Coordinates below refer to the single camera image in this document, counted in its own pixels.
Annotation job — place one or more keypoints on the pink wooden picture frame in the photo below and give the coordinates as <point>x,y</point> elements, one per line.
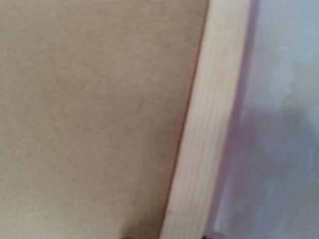
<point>199,171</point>

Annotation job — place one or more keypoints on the brown backing board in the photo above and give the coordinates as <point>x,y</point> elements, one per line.
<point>93,96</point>

